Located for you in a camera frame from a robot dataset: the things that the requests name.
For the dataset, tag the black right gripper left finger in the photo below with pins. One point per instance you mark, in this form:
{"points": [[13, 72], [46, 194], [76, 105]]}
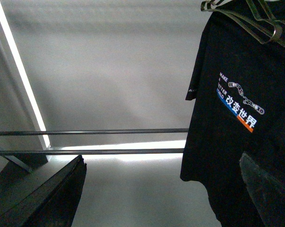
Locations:
{"points": [[51, 204]]}

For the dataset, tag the black printed t-shirt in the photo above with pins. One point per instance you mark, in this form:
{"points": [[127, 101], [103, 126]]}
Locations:
{"points": [[238, 86]]}

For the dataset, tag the lower grey rack rod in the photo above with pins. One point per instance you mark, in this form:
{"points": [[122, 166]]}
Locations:
{"points": [[92, 151]]}

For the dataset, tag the grey metal rack frame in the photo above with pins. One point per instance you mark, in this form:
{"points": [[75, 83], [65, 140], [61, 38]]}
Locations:
{"points": [[13, 168]]}

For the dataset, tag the grey rack rod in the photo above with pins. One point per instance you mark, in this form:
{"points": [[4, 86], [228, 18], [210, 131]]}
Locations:
{"points": [[94, 132], [92, 151]]}

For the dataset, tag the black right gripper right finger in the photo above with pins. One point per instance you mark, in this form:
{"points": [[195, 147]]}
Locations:
{"points": [[266, 187]]}

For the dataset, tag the upper grey rack rod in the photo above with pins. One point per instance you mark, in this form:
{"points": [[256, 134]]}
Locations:
{"points": [[94, 132]]}

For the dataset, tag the metal clothes hanger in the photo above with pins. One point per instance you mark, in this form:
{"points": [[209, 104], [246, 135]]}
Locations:
{"points": [[264, 28]]}

